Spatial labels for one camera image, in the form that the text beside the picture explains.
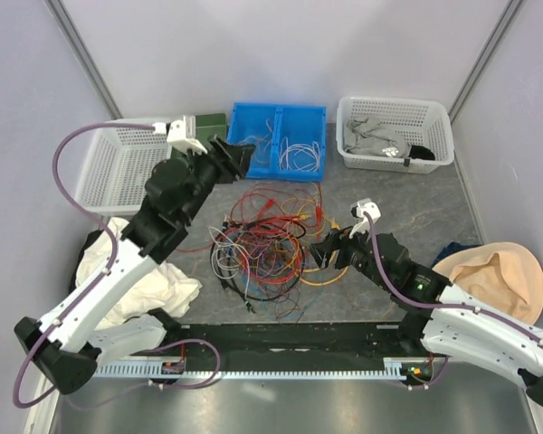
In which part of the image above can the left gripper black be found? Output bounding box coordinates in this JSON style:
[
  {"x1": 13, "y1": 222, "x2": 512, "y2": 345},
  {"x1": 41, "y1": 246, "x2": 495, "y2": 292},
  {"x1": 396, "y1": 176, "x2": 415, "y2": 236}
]
[{"x1": 182, "y1": 133, "x2": 256, "y2": 222}]

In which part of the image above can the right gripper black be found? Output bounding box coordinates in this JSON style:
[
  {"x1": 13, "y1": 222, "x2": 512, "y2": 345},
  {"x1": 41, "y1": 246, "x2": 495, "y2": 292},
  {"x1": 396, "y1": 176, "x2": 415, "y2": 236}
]
[{"x1": 304, "y1": 220, "x2": 392, "y2": 291}]

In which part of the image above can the pink orange thin wire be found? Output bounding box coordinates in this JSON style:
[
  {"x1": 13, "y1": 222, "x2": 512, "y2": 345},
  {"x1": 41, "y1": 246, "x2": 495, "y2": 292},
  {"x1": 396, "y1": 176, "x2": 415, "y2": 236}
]
[{"x1": 234, "y1": 116, "x2": 275, "y2": 166}]

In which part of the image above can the white thin cable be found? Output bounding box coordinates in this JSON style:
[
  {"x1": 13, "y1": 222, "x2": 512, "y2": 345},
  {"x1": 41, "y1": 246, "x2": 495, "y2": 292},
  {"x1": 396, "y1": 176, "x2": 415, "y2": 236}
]
[{"x1": 280, "y1": 139, "x2": 323, "y2": 174}]

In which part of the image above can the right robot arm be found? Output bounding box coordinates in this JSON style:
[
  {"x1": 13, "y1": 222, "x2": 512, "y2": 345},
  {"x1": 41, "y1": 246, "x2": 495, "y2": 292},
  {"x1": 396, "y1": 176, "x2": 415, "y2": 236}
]
[{"x1": 309, "y1": 199, "x2": 543, "y2": 407}]

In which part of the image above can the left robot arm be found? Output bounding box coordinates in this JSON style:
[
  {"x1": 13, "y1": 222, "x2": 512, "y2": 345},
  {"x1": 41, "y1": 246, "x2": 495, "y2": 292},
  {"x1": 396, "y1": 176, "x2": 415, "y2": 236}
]
[{"x1": 14, "y1": 138, "x2": 255, "y2": 395}]

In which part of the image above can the green plastic box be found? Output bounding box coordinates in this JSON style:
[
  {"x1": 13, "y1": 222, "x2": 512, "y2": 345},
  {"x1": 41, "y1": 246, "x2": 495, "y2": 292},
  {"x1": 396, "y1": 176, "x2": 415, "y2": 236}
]
[{"x1": 195, "y1": 113, "x2": 227, "y2": 149}]

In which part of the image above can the blue divided plastic bin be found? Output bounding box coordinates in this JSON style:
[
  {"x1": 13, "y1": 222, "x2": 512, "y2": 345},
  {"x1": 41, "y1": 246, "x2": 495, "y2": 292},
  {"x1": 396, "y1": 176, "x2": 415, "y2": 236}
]
[{"x1": 227, "y1": 102, "x2": 327, "y2": 182}]

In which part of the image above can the grey adidas sweatshirt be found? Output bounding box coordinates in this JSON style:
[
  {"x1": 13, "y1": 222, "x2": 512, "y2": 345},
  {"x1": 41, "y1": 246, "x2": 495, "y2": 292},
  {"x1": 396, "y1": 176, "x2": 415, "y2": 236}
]
[{"x1": 343, "y1": 117, "x2": 411, "y2": 158}]

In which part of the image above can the empty white basket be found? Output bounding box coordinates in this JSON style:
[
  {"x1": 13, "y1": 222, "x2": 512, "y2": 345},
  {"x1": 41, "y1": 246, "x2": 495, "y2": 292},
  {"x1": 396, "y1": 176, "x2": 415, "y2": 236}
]
[{"x1": 74, "y1": 118, "x2": 172, "y2": 217}]

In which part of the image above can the white basket with clothes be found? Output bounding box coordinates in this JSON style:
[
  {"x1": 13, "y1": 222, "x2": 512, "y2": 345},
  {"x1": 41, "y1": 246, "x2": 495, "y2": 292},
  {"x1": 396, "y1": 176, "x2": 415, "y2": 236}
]
[{"x1": 336, "y1": 97, "x2": 454, "y2": 175}]

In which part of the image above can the blue cloth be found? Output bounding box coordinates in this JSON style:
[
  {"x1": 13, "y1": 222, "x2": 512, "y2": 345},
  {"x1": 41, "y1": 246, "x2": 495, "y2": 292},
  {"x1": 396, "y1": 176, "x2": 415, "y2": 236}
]
[{"x1": 432, "y1": 241, "x2": 479, "y2": 267}]

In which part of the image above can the black cloth in basket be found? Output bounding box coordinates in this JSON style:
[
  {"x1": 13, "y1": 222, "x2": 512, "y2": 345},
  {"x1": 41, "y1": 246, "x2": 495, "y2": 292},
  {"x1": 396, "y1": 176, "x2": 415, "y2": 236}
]
[{"x1": 409, "y1": 145, "x2": 435, "y2": 161}]

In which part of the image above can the white cloth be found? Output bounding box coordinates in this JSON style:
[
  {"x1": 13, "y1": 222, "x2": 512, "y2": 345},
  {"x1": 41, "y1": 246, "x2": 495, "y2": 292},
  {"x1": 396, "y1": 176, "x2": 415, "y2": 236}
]
[{"x1": 70, "y1": 230, "x2": 202, "y2": 329}]

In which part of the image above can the beige bucket hat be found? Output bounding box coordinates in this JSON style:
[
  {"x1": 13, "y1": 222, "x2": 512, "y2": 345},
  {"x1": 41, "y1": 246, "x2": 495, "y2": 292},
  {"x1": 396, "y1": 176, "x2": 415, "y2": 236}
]
[{"x1": 433, "y1": 242, "x2": 543, "y2": 326}]

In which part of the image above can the yellow ethernet cable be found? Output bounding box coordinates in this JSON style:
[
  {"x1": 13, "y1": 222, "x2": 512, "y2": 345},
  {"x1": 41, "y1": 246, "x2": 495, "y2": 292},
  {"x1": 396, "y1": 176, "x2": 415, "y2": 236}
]
[{"x1": 293, "y1": 216, "x2": 350, "y2": 288}]

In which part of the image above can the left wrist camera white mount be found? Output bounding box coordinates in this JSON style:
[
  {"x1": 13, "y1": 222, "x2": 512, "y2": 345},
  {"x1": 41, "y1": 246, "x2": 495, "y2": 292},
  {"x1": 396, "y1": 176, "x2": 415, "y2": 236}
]
[{"x1": 152, "y1": 115, "x2": 207, "y2": 155}]

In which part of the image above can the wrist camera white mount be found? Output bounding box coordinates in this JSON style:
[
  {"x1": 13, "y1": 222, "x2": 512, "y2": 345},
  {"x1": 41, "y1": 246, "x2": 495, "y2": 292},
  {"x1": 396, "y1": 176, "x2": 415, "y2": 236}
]
[
  {"x1": 348, "y1": 198, "x2": 381, "y2": 238},
  {"x1": 152, "y1": 115, "x2": 207, "y2": 155}
]

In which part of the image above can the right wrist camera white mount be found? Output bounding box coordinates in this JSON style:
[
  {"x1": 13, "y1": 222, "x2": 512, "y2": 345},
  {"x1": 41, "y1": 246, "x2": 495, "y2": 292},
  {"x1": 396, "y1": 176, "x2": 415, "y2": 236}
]
[{"x1": 348, "y1": 198, "x2": 381, "y2": 238}]

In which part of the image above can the tangled cable pile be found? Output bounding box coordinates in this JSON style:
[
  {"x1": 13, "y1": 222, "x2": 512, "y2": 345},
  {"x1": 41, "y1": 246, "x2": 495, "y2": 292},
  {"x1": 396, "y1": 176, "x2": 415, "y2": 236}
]
[{"x1": 207, "y1": 180, "x2": 350, "y2": 323}]

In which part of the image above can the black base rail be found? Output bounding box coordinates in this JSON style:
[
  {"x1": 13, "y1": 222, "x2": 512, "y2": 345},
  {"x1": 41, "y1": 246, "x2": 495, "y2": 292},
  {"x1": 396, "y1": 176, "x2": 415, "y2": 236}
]
[{"x1": 161, "y1": 322, "x2": 429, "y2": 373}]

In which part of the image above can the light blue cable duct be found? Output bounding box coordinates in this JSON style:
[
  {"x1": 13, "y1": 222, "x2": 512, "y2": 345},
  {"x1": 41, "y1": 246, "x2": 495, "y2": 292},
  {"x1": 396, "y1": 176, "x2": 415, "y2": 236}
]
[{"x1": 90, "y1": 359, "x2": 413, "y2": 380}]

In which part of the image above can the left grey aluminium post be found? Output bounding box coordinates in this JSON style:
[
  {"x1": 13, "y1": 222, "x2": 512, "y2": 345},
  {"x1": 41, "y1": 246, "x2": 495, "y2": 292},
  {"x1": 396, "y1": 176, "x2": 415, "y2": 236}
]
[{"x1": 44, "y1": 0, "x2": 123, "y2": 119}]

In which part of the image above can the grey aluminium corner post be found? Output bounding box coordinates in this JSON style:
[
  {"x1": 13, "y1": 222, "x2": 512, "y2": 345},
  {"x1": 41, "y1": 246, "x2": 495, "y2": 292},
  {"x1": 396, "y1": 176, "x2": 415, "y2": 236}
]
[{"x1": 448, "y1": 0, "x2": 526, "y2": 124}]

